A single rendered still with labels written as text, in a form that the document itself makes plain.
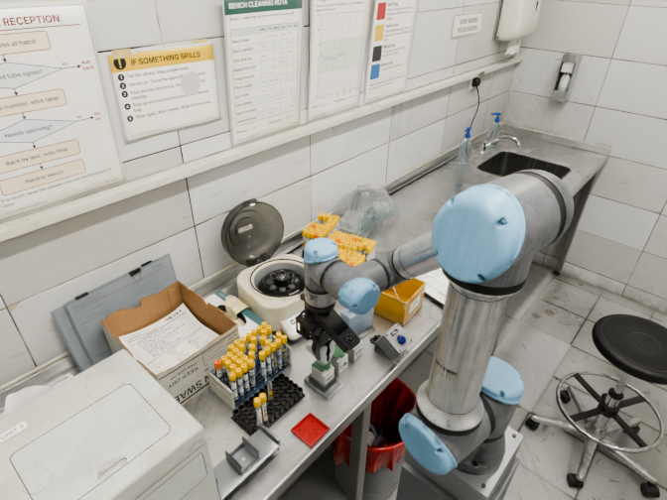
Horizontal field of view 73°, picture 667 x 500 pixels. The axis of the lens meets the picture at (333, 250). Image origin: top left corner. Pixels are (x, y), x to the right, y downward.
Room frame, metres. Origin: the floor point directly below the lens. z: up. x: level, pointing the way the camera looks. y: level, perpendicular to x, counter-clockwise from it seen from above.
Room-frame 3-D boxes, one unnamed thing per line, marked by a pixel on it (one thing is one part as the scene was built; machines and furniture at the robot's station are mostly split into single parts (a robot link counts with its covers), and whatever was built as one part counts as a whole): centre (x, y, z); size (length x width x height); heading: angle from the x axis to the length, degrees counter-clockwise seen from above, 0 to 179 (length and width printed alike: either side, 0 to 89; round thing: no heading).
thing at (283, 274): (1.13, 0.16, 0.97); 0.15 x 0.15 x 0.07
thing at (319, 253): (0.81, 0.03, 1.27); 0.09 x 0.08 x 0.11; 39
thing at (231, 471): (0.55, 0.20, 0.92); 0.21 x 0.07 x 0.05; 139
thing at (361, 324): (1.01, -0.08, 0.92); 0.10 x 0.07 x 0.10; 131
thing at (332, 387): (0.81, 0.02, 0.89); 0.09 x 0.05 x 0.04; 50
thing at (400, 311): (1.13, -0.21, 0.93); 0.13 x 0.13 x 0.10; 54
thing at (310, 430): (0.67, 0.05, 0.88); 0.07 x 0.07 x 0.01; 49
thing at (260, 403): (0.74, 0.16, 0.93); 0.17 x 0.09 x 0.11; 140
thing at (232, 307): (1.01, 0.29, 0.92); 0.24 x 0.12 x 0.10; 49
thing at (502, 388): (0.59, -0.31, 1.12); 0.13 x 0.12 x 0.14; 129
